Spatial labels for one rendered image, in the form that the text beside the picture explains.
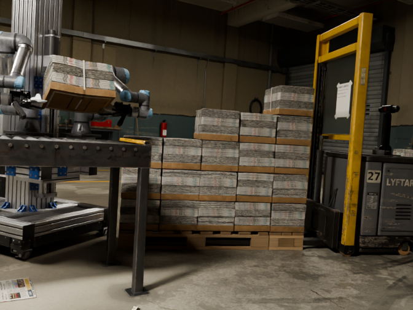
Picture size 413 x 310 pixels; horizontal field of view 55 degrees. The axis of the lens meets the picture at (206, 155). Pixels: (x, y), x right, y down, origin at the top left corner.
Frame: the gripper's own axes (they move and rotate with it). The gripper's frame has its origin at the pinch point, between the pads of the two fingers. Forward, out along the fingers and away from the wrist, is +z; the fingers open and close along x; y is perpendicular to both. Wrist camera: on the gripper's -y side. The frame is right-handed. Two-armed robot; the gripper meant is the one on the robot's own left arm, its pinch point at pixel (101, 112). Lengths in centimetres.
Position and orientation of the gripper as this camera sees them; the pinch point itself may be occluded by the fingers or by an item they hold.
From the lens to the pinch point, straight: 272.9
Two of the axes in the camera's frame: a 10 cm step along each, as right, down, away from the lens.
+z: -8.6, -0.3, -5.1
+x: 5.0, -2.8, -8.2
